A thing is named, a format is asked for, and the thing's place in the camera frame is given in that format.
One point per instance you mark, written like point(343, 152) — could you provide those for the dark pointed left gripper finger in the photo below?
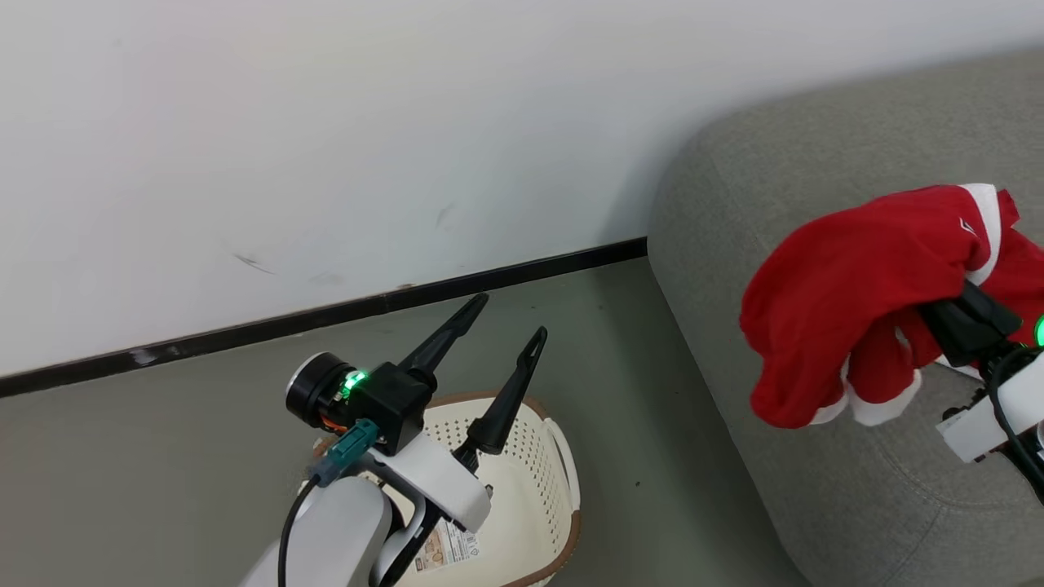
point(507, 399)
point(440, 341)

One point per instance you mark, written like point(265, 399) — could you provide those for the paper label sticker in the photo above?
point(447, 548)

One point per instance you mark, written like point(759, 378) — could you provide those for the grey fabric sofa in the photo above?
point(816, 489)

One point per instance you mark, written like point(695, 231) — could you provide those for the cream perforated laundry basket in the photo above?
point(522, 497)

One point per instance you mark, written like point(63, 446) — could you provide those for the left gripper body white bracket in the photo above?
point(444, 481)

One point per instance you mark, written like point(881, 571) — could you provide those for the red garment with white stripes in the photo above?
point(848, 293)

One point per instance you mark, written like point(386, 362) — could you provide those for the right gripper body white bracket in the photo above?
point(999, 416)

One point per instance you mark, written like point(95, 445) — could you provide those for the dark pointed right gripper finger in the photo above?
point(971, 326)

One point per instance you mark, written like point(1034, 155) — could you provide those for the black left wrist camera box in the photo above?
point(395, 403)

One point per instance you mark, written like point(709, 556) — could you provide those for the black wall baseboard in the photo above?
point(326, 314)

